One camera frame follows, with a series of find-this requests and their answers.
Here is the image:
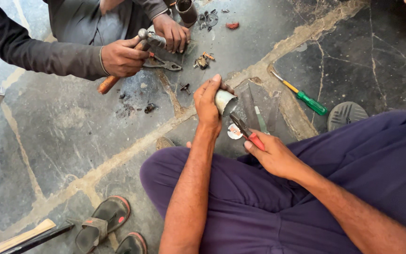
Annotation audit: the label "grey steel pliers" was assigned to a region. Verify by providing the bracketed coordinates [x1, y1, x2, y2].
[143, 52, 182, 72]

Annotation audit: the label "grey metal cylinder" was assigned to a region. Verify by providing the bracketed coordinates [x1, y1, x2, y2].
[214, 89, 239, 117]

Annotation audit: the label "round white metal disc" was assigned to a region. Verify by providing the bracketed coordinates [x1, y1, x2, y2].
[227, 123, 244, 140]

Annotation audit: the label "pile of small metal parts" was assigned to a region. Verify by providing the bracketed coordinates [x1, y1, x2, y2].
[197, 8, 220, 32]

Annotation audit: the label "small brass metal part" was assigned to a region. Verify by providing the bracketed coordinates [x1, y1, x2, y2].
[193, 52, 215, 70]

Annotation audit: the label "black metal bar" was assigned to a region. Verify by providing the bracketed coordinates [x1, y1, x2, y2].
[0, 221, 75, 254]

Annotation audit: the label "grey metal strip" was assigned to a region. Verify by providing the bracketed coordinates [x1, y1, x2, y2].
[267, 91, 282, 133]
[238, 83, 261, 130]

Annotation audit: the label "pale green metal strip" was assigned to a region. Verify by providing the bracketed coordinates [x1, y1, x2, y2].
[254, 106, 270, 135]

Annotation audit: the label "wooden-handled hammer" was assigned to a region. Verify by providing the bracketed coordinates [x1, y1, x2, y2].
[97, 28, 154, 95]

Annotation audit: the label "person's purple trousers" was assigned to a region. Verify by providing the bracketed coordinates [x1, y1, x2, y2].
[140, 110, 406, 254]

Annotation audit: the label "grey round ridged object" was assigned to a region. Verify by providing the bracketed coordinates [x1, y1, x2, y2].
[327, 102, 369, 132]

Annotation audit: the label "grey motor shaft part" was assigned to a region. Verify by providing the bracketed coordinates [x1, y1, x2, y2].
[147, 25, 196, 55]

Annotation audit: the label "red-handled pliers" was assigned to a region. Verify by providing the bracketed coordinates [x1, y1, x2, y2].
[229, 112, 266, 152]

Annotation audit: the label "wooden stick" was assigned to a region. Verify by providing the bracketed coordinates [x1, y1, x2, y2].
[0, 218, 56, 254]

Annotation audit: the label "person's right hand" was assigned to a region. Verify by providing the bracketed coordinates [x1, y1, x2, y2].
[243, 128, 307, 180]

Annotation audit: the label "black red-trimmed sandal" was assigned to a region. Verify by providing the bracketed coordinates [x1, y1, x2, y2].
[75, 195, 131, 254]
[115, 232, 147, 254]

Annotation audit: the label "black debris pieces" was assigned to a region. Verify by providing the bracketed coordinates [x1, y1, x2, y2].
[116, 92, 158, 119]

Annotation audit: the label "person's left hand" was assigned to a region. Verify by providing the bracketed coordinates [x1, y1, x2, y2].
[193, 74, 235, 132]

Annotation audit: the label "dark metal cylinder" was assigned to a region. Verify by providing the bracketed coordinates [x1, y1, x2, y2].
[175, 0, 199, 28]

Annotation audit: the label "green-handled screwdriver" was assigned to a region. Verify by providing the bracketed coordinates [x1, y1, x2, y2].
[271, 71, 328, 116]

